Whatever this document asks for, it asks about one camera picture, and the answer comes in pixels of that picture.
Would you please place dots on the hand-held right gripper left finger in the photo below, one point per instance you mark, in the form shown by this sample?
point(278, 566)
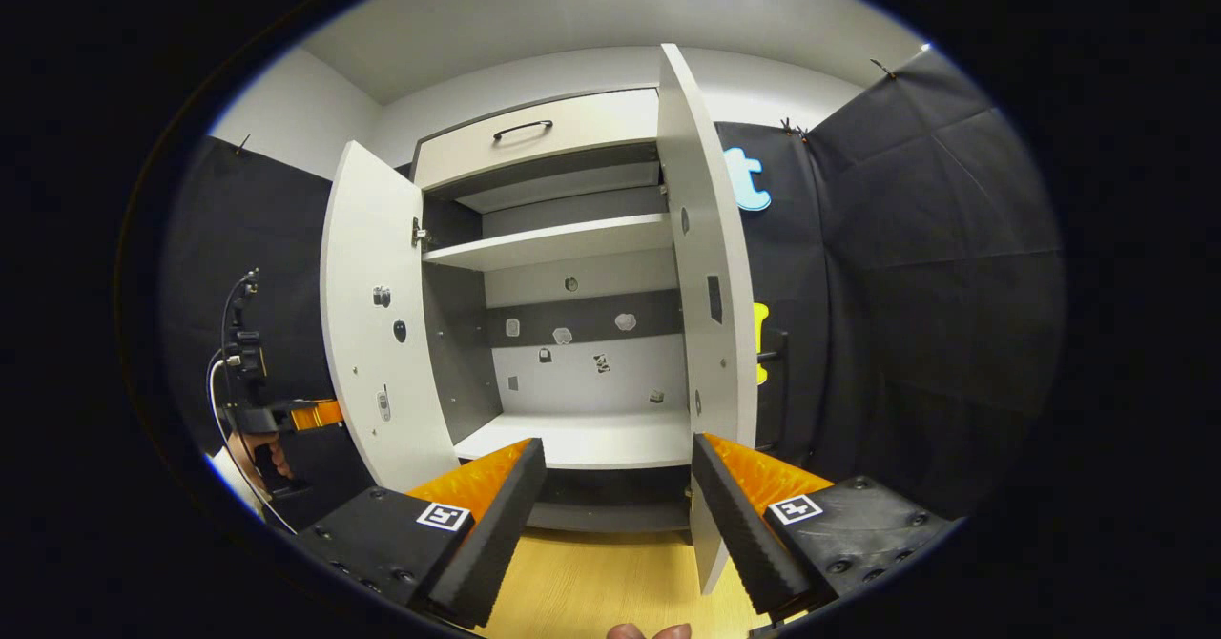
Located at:
point(491, 548)

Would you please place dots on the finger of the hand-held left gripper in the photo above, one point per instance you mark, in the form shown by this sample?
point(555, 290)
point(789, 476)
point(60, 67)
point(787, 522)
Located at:
point(317, 415)

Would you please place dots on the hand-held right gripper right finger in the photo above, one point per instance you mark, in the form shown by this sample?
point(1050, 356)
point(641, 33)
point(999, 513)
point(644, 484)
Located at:
point(749, 534)

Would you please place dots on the white door with camera sticker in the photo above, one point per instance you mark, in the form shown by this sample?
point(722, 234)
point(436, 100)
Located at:
point(367, 267)

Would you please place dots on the white double-door shoe cabinet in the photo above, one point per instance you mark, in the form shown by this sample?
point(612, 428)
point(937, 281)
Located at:
point(582, 372)

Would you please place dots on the white door with cherry sticker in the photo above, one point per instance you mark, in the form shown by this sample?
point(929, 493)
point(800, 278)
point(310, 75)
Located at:
point(701, 238)

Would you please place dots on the white cabinet bottom board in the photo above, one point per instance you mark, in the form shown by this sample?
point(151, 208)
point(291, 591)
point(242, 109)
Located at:
point(591, 439)

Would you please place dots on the metal door hinge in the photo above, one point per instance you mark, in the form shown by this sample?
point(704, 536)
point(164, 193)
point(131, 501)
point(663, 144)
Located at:
point(420, 233)

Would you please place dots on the white cabinet shelf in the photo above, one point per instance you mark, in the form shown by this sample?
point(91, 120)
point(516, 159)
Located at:
point(553, 243)

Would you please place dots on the black backdrop cloth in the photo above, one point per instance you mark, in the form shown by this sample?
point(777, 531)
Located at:
point(906, 286)

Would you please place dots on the white top drawer front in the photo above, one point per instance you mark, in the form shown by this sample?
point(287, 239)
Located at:
point(572, 133)

